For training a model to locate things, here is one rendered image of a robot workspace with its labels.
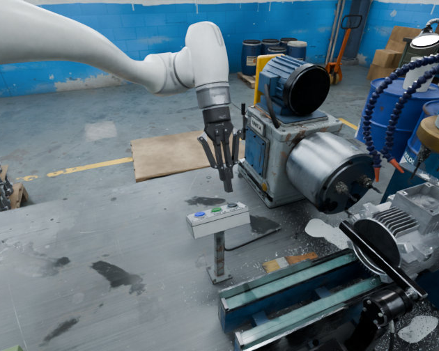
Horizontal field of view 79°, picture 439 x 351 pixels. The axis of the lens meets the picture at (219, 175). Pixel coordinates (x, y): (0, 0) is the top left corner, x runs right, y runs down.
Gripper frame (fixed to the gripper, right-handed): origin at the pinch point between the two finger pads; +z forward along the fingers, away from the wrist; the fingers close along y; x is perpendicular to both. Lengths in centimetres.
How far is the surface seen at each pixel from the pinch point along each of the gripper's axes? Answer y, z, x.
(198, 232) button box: -11.5, 11.5, -3.6
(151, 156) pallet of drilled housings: -3, 5, 216
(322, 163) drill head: 32.7, 1.7, -0.7
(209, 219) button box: -8.0, 8.7, -3.5
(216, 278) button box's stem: -6.4, 33.2, 7.9
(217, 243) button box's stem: -5.6, 18.5, 1.3
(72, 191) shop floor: -82, 23, 213
